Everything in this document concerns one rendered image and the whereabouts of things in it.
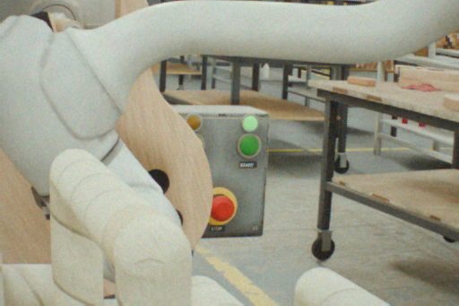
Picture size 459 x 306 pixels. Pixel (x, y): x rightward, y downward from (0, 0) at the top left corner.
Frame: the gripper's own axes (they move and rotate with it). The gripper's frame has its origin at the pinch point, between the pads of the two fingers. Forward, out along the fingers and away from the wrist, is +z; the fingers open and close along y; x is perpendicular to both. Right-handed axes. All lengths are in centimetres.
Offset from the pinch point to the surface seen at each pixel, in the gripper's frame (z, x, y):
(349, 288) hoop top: -74, 4, 7
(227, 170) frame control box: 17.8, -12.0, 24.2
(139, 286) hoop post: -88, 14, -7
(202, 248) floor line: 343, -137, 79
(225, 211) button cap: 15.1, -17.3, 21.3
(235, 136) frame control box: 17.7, -7.6, 26.9
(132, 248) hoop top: -88, 16, -6
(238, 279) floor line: 284, -138, 79
